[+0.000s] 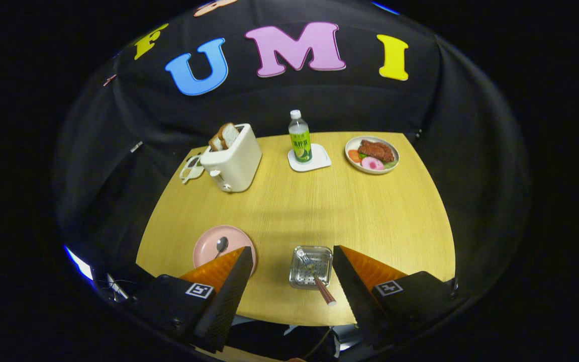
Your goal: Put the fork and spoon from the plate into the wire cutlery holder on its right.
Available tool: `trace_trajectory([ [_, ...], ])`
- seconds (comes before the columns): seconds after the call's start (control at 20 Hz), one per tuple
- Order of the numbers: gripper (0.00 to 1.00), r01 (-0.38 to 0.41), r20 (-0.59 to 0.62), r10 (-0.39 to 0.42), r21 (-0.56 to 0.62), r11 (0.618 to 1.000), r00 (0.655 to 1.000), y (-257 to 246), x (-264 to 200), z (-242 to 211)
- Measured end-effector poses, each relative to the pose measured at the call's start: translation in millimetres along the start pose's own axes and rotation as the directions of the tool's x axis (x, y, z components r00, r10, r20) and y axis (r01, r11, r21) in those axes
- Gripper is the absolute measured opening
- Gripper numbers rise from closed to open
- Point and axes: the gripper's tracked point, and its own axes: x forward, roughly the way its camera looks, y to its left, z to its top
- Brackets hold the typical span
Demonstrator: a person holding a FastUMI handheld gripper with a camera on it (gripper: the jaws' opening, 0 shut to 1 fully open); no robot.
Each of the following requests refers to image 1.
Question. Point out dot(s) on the large toast bread slice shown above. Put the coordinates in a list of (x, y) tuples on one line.
[(229, 134)]

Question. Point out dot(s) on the silver metal clip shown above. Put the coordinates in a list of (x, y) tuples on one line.
[(136, 146)]

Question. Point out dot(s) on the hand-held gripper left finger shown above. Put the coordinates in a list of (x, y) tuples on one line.
[(226, 301)]

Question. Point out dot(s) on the white square coaster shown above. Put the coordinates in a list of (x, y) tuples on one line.
[(319, 161)]

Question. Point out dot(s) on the orange carrot slice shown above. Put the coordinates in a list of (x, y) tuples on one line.
[(354, 156)]

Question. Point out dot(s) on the brown meat piece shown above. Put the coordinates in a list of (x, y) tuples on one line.
[(376, 150)]

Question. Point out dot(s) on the metal drain basket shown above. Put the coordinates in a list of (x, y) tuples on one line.
[(302, 276)]

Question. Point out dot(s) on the pink clip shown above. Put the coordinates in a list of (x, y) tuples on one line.
[(109, 80)]

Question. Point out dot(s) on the small toast bread slice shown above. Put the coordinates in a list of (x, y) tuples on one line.
[(215, 144)]

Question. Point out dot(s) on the computer keyboard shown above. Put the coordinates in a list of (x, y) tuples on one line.
[(117, 287)]

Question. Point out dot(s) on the pink plate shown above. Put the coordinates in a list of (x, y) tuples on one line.
[(204, 249)]

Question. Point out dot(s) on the green tea bottle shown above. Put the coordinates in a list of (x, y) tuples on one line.
[(300, 143)]

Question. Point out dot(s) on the white toaster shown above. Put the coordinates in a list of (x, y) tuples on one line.
[(239, 166)]

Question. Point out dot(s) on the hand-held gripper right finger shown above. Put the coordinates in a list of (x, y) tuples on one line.
[(352, 291)]

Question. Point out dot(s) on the pink round food slice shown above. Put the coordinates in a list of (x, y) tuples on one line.
[(372, 163)]

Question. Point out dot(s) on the white divided condiment dish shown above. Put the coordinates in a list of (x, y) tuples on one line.
[(191, 171)]

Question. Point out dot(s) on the white food plate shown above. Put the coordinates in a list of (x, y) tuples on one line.
[(396, 156)]

